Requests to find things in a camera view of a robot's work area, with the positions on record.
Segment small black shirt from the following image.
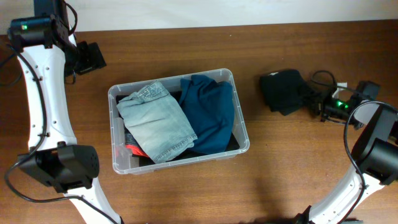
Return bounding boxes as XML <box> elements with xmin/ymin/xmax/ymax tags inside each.
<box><xmin>259</xmin><ymin>69</ymin><xmax>320</xmax><ymax>116</ymax></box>

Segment light blue jeans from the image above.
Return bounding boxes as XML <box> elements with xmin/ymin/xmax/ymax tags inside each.
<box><xmin>117</xmin><ymin>82</ymin><xmax>198</xmax><ymax>164</ymax></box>

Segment black shorts with red trim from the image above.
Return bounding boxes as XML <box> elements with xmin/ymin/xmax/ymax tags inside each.
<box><xmin>124</xmin><ymin>128</ymin><xmax>149</xmax><ymax>157</ymax></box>

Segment blue cloth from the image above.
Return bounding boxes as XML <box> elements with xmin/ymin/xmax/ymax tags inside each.
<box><xmin>178</xmin><ymin>75</ymin><xmax>234</xmax><ymax>154</ymax></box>

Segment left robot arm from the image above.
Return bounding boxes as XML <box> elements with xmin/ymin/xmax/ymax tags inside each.
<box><xmin>7</xmin><ymin>0</ymin><xmax>122</xmax><ymax>223</ymax></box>

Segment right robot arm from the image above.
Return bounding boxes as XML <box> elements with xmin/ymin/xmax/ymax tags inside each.
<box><xmin>292</xmin><ymin>82</ymin><xmax>397</xmax><ymax>223</ymax></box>

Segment clear plastic storage bin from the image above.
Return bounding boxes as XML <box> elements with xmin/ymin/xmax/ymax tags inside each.
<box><xmin>108</xmin><ymin>68</ymin><xmax>250</xmax><ymax>175</ymax></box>

